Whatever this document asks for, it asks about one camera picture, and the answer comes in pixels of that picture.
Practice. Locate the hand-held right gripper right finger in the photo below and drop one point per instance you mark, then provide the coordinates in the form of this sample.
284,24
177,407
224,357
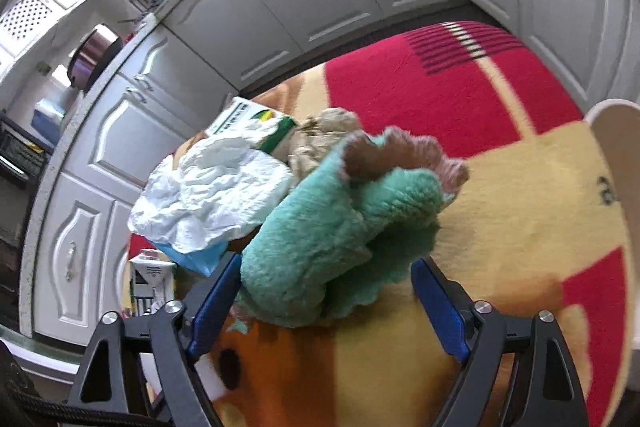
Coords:
440,307

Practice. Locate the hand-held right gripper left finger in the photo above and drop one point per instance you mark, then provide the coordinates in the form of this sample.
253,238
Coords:
215,307

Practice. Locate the blue snack packet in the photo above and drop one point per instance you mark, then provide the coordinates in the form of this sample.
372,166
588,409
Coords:
197,259

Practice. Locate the white paper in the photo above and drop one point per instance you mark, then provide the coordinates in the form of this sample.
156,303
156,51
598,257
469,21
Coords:
210,192

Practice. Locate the beige round bucket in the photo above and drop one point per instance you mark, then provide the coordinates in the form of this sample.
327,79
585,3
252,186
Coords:
615,147

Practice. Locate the small white printed carton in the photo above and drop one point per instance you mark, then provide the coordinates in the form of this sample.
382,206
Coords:
150,272

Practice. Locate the red orange printed blanket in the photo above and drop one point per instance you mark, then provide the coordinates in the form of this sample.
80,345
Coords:
500,217

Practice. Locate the green yellow printed box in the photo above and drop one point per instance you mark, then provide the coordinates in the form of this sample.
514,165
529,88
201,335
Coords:
240,117

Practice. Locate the brown crumpled paper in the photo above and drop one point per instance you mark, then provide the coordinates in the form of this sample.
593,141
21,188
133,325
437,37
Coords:
320,142

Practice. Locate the black countertop oven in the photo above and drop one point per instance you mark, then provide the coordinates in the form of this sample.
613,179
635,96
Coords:
20,152

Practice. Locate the blue plastic container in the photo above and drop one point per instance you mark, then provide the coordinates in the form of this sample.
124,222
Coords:
47,114

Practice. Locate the speckled kitchen countertop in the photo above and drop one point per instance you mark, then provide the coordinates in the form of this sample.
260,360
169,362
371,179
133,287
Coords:
125,47

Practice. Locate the metal cooking pot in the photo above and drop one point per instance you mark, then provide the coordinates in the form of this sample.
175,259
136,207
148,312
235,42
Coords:
95,52

